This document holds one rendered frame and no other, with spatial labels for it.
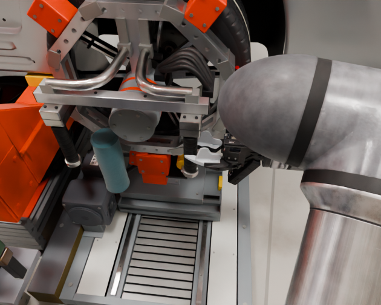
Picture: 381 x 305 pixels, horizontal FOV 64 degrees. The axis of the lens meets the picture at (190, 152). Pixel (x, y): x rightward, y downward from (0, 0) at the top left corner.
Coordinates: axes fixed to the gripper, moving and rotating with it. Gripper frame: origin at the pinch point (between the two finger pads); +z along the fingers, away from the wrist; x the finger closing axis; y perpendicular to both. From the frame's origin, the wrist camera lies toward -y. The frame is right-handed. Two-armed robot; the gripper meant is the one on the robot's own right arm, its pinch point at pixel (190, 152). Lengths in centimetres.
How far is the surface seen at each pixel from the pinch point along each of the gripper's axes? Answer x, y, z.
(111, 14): -20.5, 26.1, 22.0
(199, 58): -13.5, 19.5, -0.8
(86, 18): -20.2, 24.8, 28.8
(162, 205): -25, -68, 16
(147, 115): -6.4, 6.0, 12.1
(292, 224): -30, -83, -50
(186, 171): 1.5, -6.2, 0.9
